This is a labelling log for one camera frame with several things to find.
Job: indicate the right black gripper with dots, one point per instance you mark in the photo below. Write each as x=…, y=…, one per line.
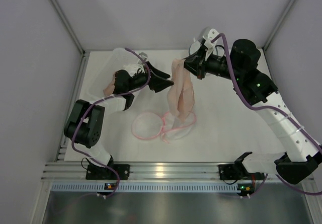
x=199, y=65

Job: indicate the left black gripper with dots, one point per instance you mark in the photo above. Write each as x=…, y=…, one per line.
x=151, y=78

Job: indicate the pink-trimmed mesh laundry bag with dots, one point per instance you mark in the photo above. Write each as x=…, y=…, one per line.
x=149, y=126

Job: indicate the blue-trimmed mesh laundry bag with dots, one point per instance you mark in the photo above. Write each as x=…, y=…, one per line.
x=206, y=42

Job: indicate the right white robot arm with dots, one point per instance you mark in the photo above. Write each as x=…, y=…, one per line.
x=258, y=92

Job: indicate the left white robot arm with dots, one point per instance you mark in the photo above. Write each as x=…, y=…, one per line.
x=85, y=122

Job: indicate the white perforated plastic basket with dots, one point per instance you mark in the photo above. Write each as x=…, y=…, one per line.
x=105, y=70

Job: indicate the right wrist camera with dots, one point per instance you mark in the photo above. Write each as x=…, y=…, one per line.
x=209, y=32

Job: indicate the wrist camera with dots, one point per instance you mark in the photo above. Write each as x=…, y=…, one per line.
x=209, y=32
x=142, y=57

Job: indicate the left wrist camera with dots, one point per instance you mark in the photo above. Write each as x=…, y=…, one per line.
x=142, y=57

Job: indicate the right aluminium frame post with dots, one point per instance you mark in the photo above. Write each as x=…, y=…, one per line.
x=286, y=10

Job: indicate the aluminium frame post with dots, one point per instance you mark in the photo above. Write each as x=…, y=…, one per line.
x=286, y=10
x=67, y=25

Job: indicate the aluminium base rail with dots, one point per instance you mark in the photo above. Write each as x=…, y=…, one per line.
x=138, y=171

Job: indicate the left aluminium frame post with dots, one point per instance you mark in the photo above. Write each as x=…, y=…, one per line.
x=67, y=25

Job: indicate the grey slotted cable duct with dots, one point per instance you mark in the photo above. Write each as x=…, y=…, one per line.
x=151, y=187

